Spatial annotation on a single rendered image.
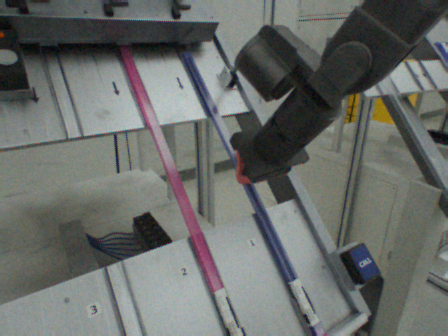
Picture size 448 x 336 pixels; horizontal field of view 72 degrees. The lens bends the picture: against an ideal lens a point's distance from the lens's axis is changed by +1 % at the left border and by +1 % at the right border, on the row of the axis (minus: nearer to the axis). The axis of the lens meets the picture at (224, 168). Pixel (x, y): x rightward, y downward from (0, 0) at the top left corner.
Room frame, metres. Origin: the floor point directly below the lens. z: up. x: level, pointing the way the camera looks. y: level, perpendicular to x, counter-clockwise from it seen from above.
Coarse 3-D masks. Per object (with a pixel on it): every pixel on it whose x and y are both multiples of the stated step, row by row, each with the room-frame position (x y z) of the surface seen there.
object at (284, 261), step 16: (192, 64) 0.58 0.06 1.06; (208, 96) 0.54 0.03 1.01; (208, 112) 0.52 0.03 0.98; (224, 128) 0.50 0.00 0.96; (224, 144) 0.48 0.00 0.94; (256, 192) 0.43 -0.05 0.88; (256, 208) 0.41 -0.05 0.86; (272, 224) 0.39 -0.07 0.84; (272, 240) 0.37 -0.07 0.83; (288, 256) 0.36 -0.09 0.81; (288, 272) 0.34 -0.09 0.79
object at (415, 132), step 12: (384, 84) 0.58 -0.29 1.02; (396, 96) 0.56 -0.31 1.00; (396, 108) 0.55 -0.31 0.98; (408, 120) 0.53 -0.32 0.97; (420, 132) 0.51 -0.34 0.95; (420, 144) 0.50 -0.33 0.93; (432, 156) 0.48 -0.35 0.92; (432, 168) 0.47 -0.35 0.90; (444, 180) 0.45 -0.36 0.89; (444, 192) 0.45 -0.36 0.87
